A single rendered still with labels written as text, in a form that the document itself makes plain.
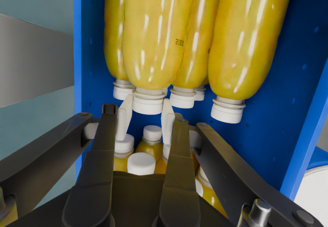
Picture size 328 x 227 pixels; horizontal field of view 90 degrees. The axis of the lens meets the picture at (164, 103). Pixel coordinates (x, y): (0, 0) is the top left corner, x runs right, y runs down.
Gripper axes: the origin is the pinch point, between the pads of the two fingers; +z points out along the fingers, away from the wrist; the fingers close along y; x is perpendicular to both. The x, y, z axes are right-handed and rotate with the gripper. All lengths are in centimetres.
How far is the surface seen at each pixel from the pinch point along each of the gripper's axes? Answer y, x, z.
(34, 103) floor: -89, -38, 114
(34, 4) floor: -84, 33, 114
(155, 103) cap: 0.9, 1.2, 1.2
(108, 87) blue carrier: -7.0, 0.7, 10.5
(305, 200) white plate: 37.5, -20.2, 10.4
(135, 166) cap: -0.7, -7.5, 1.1
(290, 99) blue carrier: 18.4, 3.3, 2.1
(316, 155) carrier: 40.7, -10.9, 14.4
